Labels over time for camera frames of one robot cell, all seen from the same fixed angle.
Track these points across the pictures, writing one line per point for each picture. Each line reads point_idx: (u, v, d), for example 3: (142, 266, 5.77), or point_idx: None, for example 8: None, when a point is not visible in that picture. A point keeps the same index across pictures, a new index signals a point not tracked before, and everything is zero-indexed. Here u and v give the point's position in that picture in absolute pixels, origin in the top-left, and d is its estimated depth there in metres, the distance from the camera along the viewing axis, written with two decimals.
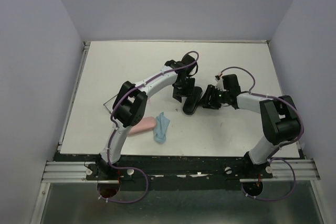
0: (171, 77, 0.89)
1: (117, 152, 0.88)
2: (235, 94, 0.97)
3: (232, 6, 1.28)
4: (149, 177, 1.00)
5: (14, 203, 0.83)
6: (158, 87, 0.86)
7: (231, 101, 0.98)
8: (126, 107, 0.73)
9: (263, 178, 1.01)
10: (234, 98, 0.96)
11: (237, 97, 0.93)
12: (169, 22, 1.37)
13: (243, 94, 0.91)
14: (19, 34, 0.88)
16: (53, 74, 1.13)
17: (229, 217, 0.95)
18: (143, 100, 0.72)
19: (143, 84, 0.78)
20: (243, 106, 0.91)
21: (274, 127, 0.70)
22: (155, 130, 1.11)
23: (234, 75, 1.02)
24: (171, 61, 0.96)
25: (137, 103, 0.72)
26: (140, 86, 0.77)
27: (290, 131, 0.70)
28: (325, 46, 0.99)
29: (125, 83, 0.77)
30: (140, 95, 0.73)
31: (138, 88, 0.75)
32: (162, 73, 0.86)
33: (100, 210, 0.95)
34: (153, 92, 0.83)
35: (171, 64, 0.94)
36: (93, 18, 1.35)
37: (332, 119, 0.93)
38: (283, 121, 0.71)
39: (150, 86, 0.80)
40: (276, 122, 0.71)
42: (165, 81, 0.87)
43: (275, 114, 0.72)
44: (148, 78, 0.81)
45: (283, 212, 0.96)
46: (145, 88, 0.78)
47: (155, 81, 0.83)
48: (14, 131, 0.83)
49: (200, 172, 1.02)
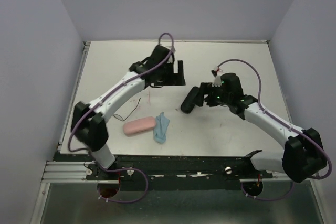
0: (136, 85, 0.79)
1: (105, 157, 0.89)
2: (241, 102, 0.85)
3: (232, 5, 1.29)
4: (149, 177, 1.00)
5: (14, 203, 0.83)
6: (124, 99, 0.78)
7: (237, 110, 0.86)
8: (85, 130, 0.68)
9: (263, 178, 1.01)
10: (240, 106, 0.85)
11: (244, 109, 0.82)
12: (169, 22, 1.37)
13: (254, 108, 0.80)
14: (19, 33, 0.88)
16: (53, 74, 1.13)
17: (229, 217, 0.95)
18: (100, 124, 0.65)
19: (99, 103, 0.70)
20: (250, 119, 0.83)
21: (302, 171, 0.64)
22: (155, 129, 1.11)
23: (237, 78, 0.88)
24: (136, 64, 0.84)
25: (94, 128, 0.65)
26: (95, 106, 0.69)
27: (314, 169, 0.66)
28: (325, 46, 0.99)
29: (78, 105, 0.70)
30: (96, 118, 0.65)
31: (93, 109, 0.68)
32: (124, 83, 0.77)
33: (100, 210, 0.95)
34: (116, 106, 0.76)
35: (136, 70, 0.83)
36: (93, 18, 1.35)
37: (332, 119, 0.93)
38: (309, 161, 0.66)
39: (109, 103, 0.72)
40: (303, 166, 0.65)
42: (129, 92, 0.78)
43: (303, 156, 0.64)
44: (106, 94, 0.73)
45: (284, 212, 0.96)
46: (102, 107, 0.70)
47: (115, 95, 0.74)
48: (14, 131, 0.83)
49: (200, 172, 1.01)
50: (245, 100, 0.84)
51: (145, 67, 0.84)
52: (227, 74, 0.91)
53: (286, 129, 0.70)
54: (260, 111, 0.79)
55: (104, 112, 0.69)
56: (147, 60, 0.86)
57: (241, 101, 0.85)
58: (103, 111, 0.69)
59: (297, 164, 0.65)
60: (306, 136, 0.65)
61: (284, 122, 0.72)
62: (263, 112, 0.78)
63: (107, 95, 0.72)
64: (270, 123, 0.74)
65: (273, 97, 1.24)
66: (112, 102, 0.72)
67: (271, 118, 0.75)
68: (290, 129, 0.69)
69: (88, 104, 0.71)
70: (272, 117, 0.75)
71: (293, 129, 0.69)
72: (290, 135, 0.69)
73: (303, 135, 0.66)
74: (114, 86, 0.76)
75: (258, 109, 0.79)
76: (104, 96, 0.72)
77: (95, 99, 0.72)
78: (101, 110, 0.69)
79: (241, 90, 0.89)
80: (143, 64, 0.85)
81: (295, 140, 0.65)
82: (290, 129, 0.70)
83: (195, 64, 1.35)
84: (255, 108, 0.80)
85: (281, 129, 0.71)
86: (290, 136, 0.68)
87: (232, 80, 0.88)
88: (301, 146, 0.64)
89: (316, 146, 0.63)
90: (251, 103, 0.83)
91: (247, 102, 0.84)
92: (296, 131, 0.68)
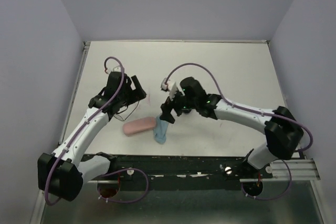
0: (100, 120, 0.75)
1: (96, 171, 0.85)
2: (207, 104, 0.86)
3: (232, 6, 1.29)
4: (149, 177, 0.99)
5: (14, 203, 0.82)
6: (91, 137, 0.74)
7: (207, 113, 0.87)
8: (55, 182, 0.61)
9: (263, 178, 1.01)
10: (208, 109, 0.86)
11: (214, 110, 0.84)
12: (170, 22, 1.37)
13: (222, 106, 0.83)
14: (19, 33, 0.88)
16: (53, 74, 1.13)
17: (229, 217, 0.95)
18: (70, 170, 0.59)
19: (65, 149, 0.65)
20: (223, 117, 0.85)
21: (288, 148, 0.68)
22: (155, 129, 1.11)
23: (196, 82, 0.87)
24: (95, 98, 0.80)
25: (65, 176, 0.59)
26: (62, 154, 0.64)
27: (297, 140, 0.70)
28: (325, 46, 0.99)
29: (41, 158, 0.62)
30: (65, 167, 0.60)
31: (60, 158, 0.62)
32: (87, 121, 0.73)
33: (100, 210, 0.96)
34: (84, 148, 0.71)
35: (96, 104, 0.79)
36: (93, 18, 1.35)
37: (331, 119, 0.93)
38: (291, 137, 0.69)
39: (75, 146, 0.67)
40: (287, 144, 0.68)
42: (95, 128, 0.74)
43: (283, 134, 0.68)
44: (70, 138, 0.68)
45: (283, 212, 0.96)
46: (69, 153, 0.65)
47: (81, 134, 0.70)
48: (14, 131, 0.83)
49: (200, 172, 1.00)
50: (212, 102, 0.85)
51: (104, 98, 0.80)
52: (187, 80, 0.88)
53: (260, 116, 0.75)
54: (229, 107, 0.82)
55: (72, 158, 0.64)
56: (105, 91, 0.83)
57: (208, 103, 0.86)
58: (72, 157, 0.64)
59: (283, 144, 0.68)
60: (277, 115, 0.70)
61: (254, 109, 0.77)
62: (232, 107, 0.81)
63: (71, 139, 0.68)
64: (245, 115, 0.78)
65: (273, 97, 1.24)
66: (79, 145, 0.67)
67: (242, 110, 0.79)
68: (263, 115, 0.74)
69: (53, 154, 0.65)
70: (243, 109, 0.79)
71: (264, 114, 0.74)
72: (265, 120, 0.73)
73: (276, 115, 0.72)
74: (76, 128, 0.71)
75: (227, 106, 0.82)
76: (69, 141, 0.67)
77: (60, 147, 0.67)
78: (69, 158, 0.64)
79: (203, 92, 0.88)
80: (102, 96, 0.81)
81: (272, 124, 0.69)
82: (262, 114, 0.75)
83: (195, 64, 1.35)
84: (224, 105, 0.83)
85: (254, 117, 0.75)
86: (266, 121, 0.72)
87: (193, 85, 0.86)
88: (277, 126, 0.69)
89: (290, 119, 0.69)
90: (217, 102, 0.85)
91: (213, 102, 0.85)
92: (269, 115, 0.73)
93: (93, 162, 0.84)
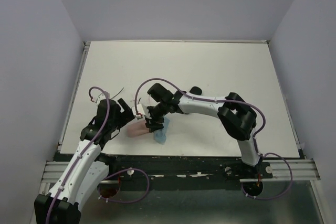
0: (92, 152, 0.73)
1: (96, 181, 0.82)
2: (172, 100, 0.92)
3: (232, 5, 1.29)
4: (149, 177, 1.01)
5: (13, 203, 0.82)
6: (86, 170, 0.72)
7: (173, 108, 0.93)
8: (54, 217, 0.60)
9: (263, 178, 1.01)
10: (173, 105, 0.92)
11: (178, 105, 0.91)
12: (170, 21, 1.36)
13: (184, 100, 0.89)
14: (19, 33, 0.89)
16: (53, 74, 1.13)
17: (229, 217, 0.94)
18: (67, 208, 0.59)
19: (60, 188, 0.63)
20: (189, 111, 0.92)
21: (241, 128, 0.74)
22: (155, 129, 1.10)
23: (157, 84, 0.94)
24: (86, 129, 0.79)
25: (64, 214, 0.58)
26: (57, 193, 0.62)
27: (249, 120, 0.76)
28: (324, 45, 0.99)
29: (38, 196, 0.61)
30: (63, 204, 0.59)
31: (56, 197, 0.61)
32: (79, 156, 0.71)
33: (100, 210, 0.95)
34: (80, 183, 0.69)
35: (88, 135, 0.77)
36: (92, 18, 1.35)
37: (331, 120, 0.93)
38: (243, 118, 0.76)
39: (71, 182, 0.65)
40: (240, 124, 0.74)
42: (88, 161, 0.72)
43: (235, 117, 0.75)
44: (65, 175, 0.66)
45: (284, 212, 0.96)
46: (65, 192, 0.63)
47: (75, 170, 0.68)
48: (14, 130, 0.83)
49: (200, 172, 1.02)
50: (177, 98, 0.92)
51: (95, 128, 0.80)
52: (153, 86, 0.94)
53: (214, 103, 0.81)
54: (189, 99, 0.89)
55: (68, 196, 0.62)
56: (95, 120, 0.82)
57: (172, 99, 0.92)
58: (68, 195, 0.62)
59: (234, 123, 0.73)
60: (229, 100, 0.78)
61: (209, 98, 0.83)
62: (192, 99, 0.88)
63: (65, 177, 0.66)
64: (203, 105, 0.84)
65: (273, 97, 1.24)
66: (73, 180, 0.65)
67: (200, 101, 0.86)
68: (217, 102, 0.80)
69: (49, 192, 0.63)
70: (201, 100, 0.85)
71: (218, 100, 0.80)
72: (219, 106, 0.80)
73: (227, 100, 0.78)
74: (69, 164, 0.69)
75: (187, 99, 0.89)
76: (63, 179, 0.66)
77: (55, 184, 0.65)
78: (65, 196, 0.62)
79: (167, 90, 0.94)
80: (92, 126, 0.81)
81: (223, 108, 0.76)
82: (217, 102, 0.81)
83: (195, 64, 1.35)
84: (185, 99, 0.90)
85: (210, 106, 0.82)
86: (219, 107, 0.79)
87: (156, 88, 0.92)
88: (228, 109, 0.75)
89: (238, 102, 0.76)
90: (180, 97, 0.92)
91: (177, 97, 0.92)
92: (221, 101, 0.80)
93: (92, 176, 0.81)
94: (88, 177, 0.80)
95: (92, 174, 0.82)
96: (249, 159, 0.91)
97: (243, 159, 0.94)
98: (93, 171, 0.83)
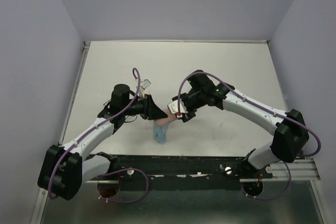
0: (107, 128, 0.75)
1: (96, 170, 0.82)
2: (216, 92, 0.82)
3: (232, 5, 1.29)
4: (149, 177, 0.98)
5: (13, 203, 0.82)
6: (96, 141, 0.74)
7: (214, 100, 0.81)
8: (58, 178, 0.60)
9: (263, 178, 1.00)
10: (217, 97, 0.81)
11: (223, 101, 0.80)
12: (170, 21, 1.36)
13: (232, 98, 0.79)
14: (19, 33, 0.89)
16: (53, 74, 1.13)
17: (229, 217, 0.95)
18: (76, 162, 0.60)
19: (74, 144, 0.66)
20: (230, 107, 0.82)
21: (292, 153, 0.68)
22: (155, 129, 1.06)
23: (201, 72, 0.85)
24: (103, 110, 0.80)
25: (71, 169, 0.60)
26: (71, 148, 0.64)
27: (301, 145, 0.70)
28: (324, 45, 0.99)
29: (50, 149, 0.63)
30: (73, 159, 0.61)
31: (68, 152, 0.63)
32: (95, 126, 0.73)
33: (101, 210, 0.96)
34: (89, 149, 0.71)
35: (104, 116, 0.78)
36: (92, 18, 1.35)
37: (331, 120, 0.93)
38: (298, 142, 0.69)
39: (84, 144, 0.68)
40: (294, 150, 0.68)
42: (102, 134, 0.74)
43: (292, 140, 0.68)
44: (80, 135, 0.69)
45: (284, 212, 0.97)
46: (77, 149, 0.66)
47: (89, 136, 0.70)
48: (14, 130, 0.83)
49: (200, 172, 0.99)
50: (221, 91, 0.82)
51: (112, 113, 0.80)
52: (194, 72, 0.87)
53: (271, 116, 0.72)
54: (239, 99, 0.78)
55: (80, 153, 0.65)
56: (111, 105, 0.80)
57: (217, 91, 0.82)
58: (79, 153, 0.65)
59: (289, 148, 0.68)
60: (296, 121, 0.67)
61: (266, 108, 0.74)
62: (242, 100, 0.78)
63: (82, 136, 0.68)
64: (256, 111, 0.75)
65: (273, 96, 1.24)
66: (87, 142, 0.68)
67: (253, 106, 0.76)
68: (275, 116, 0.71)
69: (62, 147, 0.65)
70: (255, 105, 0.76)
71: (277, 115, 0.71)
72: (276, 121, 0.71)
73: (289, 118, 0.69)
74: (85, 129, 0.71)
75: (236, 98, 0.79)
76: (79, 137, 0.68)
77: (69, 140, 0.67)
78: (77, 152, 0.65)
79: (209, 81, 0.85)
80: (108, 109, 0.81)
81: (283, 126, 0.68)
82: (274, 115, 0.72)
83: (195, 64, 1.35)
84: (233, 97, 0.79)
85: (265, 116, 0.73)
86: (277, 123, 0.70)
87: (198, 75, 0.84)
88: (289, 129, 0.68)
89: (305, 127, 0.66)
90: (226, 91, 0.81)
91: (222, 91, 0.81)
92: (281, 116, 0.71)
93: (94, 162, 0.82)
94: (90, 161, 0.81)
95: (94, 160, 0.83)
96: (256, 163, 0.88)
97: (249, 159, 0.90)
98: (95, 159, 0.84)
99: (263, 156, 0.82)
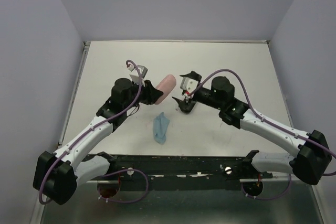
0: (105, 129, 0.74)
1: (96, 171, 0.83)
2: (233, 112, 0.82)
3: (232, 4, 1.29)
4: (149, 177, 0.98)
5: (13, 203, 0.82)
6: (93, 144, 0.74)
7: (230, 119, 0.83)
8: (51, 182, 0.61)
9: (263, 178, 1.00)
10: (233, 116, 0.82)
11: (241, 120, 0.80)
12: (169, 21, 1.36)
13: (250, 117, 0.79)
14: (18, 33, 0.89)
16: (53, 74, 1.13)
17: (229, 217, 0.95)
18: (67, 172, 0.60)
19: (66, 150, 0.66)
20: (246, 127, 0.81)
21: (318, 178, 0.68)
22: (155, 129, 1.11)
23: (230, 88, 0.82)
24: (103, 108, 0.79)
25: (62, 178, 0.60)
26: (62, 156, 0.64)
27: (324, 167, 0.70)
28: (324, 45, 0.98)
29: (42, 155, 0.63)
30: (63, 168, 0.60)
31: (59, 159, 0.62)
32: (91, 128, 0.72)
33: (101, 210, 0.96)
34: (84, 154, 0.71)
35: (104, 114, 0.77)
36: (92, 18, 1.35)
37: (330, 120, 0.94)
38: (321, 164, 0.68)
39: (77, 149, 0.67)
40: (318, 173, 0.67)
42: (99, 136, 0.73)
43: (315, 163, 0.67)
44: (74, 140, 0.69)
45: (284, 212, 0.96)
46: (69, 156, 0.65)
47: (84, 140, 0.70)
48: (14, 130, 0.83)
49: (200, 172, 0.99)
50: (238, 110, 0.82)
51: (112, 110, 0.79)
52: (217, 82, 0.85)
53: (293, 137, 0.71)
54: (257, 119, 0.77)
55: (71, 161, 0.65)
56: (112, 101, 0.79)
57: (234, 110, 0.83)
58: (70, 160, 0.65)
59: (314, 175, 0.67)
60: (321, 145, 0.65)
61: (287, 130, 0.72)
62: (261, 120, 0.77)
63: (74, 142, 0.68)
64: (274, 131, 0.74)
65: (273, 96, 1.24)
66: (80, 148, 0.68)
67: (274, 127, 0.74)
68: (297, 137, 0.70)
69: (54, 153, 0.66)
70: (275, 126, 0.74)
71: (299, 137, 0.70)
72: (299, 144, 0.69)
73: (312, 140, 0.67)
74: (80, 133, 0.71)
75: (254, 118, 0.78)
76: (72, 143, 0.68)
77: (62, 147, 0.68)
78: (68, 159, 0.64)
79: (232, 99, 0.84)
80: (109, 105, 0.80)
81: (306, 149, 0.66)
82: (296, 137, 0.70)
83: (194, 64, 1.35)
84: (252, 117, 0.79)
85: (286, 138, 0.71)
86: (300, 145, 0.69)
87: (226, 92, 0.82)
88: (312, 153, 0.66)
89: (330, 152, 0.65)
90: (244, 110, 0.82)
91: (240, 110, 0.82)
92: (303, 138, 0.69)
93: (94, 164, 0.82)
94: (89, 163, 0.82)
95: (93, 162, 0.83)
96: (260, 167, 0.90)
97: (252, 161, 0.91)
98: (95, 161, 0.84)
99: (275, 164, 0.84)
